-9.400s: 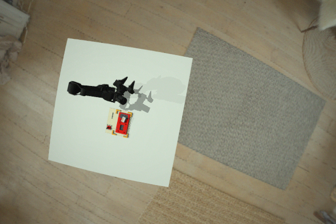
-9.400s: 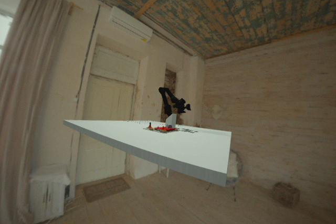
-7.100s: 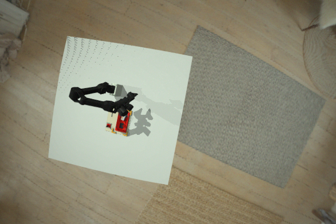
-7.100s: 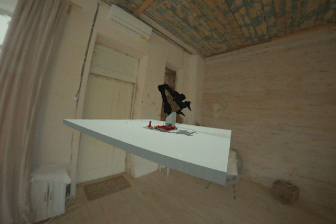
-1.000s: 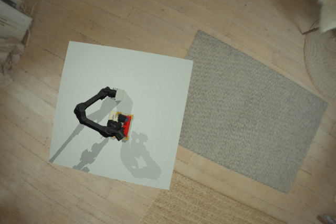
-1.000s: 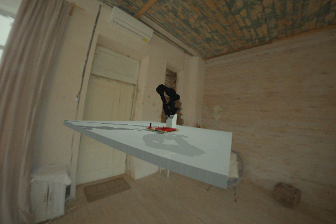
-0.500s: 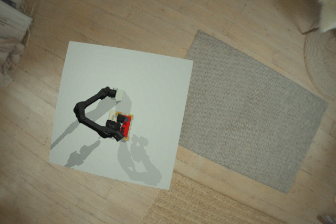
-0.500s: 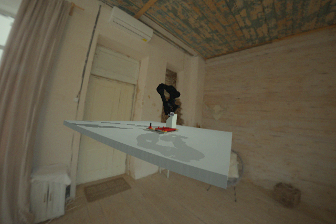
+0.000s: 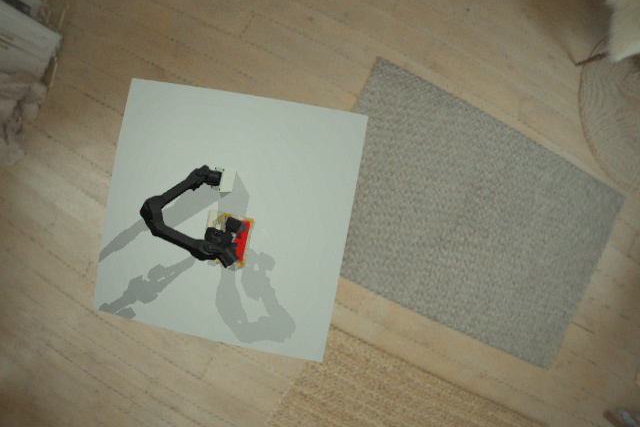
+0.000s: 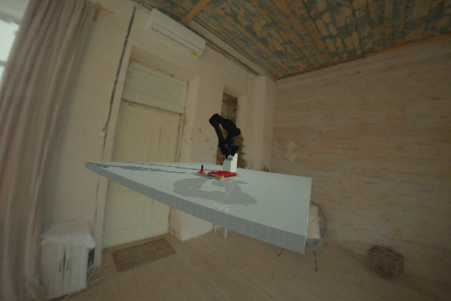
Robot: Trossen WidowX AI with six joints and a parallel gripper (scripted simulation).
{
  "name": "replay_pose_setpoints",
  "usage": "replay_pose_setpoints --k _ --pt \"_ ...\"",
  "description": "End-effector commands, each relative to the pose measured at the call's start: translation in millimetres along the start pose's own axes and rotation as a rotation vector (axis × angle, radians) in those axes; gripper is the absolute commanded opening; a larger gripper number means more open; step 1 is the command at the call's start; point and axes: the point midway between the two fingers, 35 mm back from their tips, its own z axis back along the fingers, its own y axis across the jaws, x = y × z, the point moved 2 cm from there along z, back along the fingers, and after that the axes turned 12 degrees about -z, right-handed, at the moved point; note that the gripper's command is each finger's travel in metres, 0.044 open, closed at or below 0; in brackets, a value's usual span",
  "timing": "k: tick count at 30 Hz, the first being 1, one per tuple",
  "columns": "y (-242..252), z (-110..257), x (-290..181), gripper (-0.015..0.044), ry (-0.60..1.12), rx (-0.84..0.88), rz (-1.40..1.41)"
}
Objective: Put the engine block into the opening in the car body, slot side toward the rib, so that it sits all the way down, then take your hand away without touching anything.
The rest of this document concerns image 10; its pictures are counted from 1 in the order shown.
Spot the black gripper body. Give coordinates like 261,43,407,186
218,137,241,149

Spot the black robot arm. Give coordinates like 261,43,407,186
209,113,241,144

